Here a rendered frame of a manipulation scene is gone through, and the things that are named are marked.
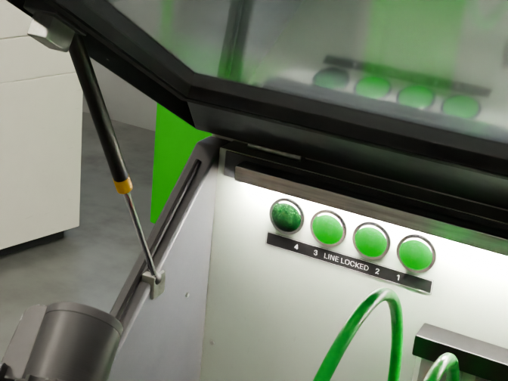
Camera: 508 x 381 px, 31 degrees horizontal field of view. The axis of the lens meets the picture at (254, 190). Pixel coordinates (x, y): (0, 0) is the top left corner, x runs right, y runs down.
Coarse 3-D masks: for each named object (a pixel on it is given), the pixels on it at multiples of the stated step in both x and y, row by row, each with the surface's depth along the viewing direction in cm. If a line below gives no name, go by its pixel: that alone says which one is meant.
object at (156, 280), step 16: (80, 48) 92; (80, 64) 93; (80, 80) 94; (96, 80) 95; (96, 96) 96; (96, 112) 97; (96, 128) 99; (112, 128) 99; (112, 144) 100; (112, 160) 102; (128, 176) 104; (128, 192) 105; (128, 208) 107; (144, 240) 111; (144, 256) 113; (144, 272) 117; (160, 272) 117; (160, 288) 117
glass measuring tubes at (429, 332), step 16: (416, 336) 114; (432, 336) 114; (448, 336) 114; (464, 336) 114; (416, 352) 114; (432, 352) 113; (448, 352) 112; (464, 352) 111; (480, 352) 111; (496, 352) 111; (416, 368) 118; (464, 368) 112; (480, 368) 111; (496, 368) 110
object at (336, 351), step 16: (384, 288) 96; (368, 304) 90; (400, 304) 101; (352, 320) 88; (400, 320) 104; (336, 336) 87; (352, 336) 87; (400, 336) 106; (336, 352) 85; (400, 352) 108; (320, 368) 84; (400, 368) 110
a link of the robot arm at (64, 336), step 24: (24, 312) 65; (48, 312) 64; (72, 312) 63; (96, 312) 64; (24, 336) 64; (48, 336) 63; (72, 336) 62; (96, 336) 63; (120, 336) 66; (24, 360) 63; (48, 360) 62; (72, 360) 62; (96, 360) 63
